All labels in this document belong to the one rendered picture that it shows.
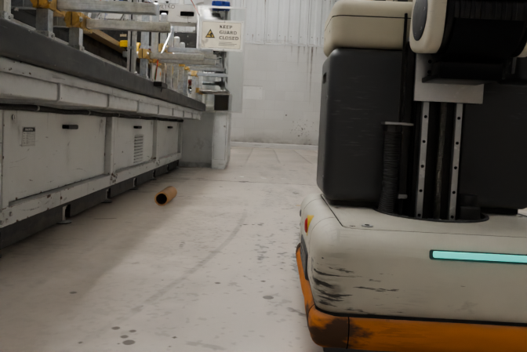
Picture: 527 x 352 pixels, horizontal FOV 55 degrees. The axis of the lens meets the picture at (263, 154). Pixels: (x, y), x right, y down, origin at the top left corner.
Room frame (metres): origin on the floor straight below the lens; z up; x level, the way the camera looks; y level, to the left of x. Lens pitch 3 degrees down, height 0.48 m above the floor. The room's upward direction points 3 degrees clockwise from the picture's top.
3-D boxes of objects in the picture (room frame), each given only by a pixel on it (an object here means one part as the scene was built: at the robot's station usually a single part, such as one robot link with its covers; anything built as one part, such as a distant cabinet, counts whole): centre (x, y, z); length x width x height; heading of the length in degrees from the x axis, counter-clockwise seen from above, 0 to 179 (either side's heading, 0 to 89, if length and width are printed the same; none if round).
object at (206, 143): (5.87, 1.23, 0.95); 1.65 x 0.70 x 1.90; 90
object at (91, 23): (1.78, 0.56, 0.80); 0.43 x 0.03 x 0.04; 90
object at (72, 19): (1.76, 0.65, 0.81); 0.14 x 0.06 x 0.05; 0
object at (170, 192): (3.04, 0.57, 0.04); 0.30 x 0.08 x 0.08; 0
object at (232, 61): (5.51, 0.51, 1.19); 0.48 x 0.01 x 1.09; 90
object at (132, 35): (2.48, 0.66, 0.93); 0.05 x 0.05 x 0.45; 0
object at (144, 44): (2.74, 0.66, 0.87); 0.04 x 0.04 x 0.48; 0
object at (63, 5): (1.53, 0.56, 0.81); 0.43 x 0.03 x 0.04; 90
